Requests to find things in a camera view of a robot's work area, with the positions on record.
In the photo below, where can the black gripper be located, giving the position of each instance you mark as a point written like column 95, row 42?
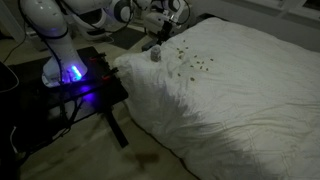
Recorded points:
column 165, row 28

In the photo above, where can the small grey cup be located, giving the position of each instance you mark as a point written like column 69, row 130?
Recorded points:
column 155, row 54

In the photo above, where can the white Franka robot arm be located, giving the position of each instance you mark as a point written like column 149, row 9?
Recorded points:
column 50, row 20

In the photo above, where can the white bed duvet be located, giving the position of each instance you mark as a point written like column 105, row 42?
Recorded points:
column 233, row 100

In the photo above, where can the white armchair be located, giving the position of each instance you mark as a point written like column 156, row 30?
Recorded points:
column 151, row 21

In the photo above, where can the dark floor mat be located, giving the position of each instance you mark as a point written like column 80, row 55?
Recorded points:
column 125, row 37

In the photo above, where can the white round litter box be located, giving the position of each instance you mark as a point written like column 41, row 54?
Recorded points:
column 100, row 28

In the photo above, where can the black robot table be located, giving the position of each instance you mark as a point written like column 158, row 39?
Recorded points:
column 100, row 90

